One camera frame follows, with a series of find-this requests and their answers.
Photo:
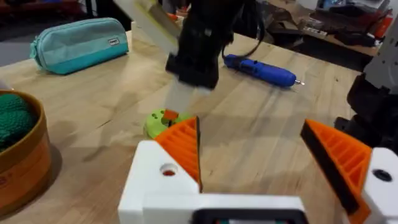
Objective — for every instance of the red bottle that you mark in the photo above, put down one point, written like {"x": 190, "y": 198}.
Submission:
{"x": 384, "y": 25}

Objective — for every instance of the heap of clutter on side table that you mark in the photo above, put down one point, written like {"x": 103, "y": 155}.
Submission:
{"x": 329, "y": 21}

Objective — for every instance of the teal zip pencil case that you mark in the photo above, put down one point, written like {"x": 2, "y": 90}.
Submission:
{"x": 81, "y": 46}

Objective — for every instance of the orange tub with green toys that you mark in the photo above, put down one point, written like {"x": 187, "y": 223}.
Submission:
{"x": 21, "y": 149}

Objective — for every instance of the green disc with holes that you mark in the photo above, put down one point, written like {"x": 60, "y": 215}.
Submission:
{"x": 154, "y": 123}

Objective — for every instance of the blue electric screwdriver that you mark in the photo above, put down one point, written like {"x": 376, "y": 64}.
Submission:
{"x": 264, "y": 71}

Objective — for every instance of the white orange left gripper left finger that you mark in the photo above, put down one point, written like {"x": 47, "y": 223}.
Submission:
{"x": 149, "y": 174}

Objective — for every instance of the white orange left gripper right finger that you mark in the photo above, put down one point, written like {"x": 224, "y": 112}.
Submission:
{"x": 345, "y": 155}

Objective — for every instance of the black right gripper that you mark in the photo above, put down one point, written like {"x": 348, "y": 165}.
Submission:
{"x": 199, "y": 53}

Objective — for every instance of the flat wrist plate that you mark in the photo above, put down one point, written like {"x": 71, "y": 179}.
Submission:
{"x": 146, "y": 21}

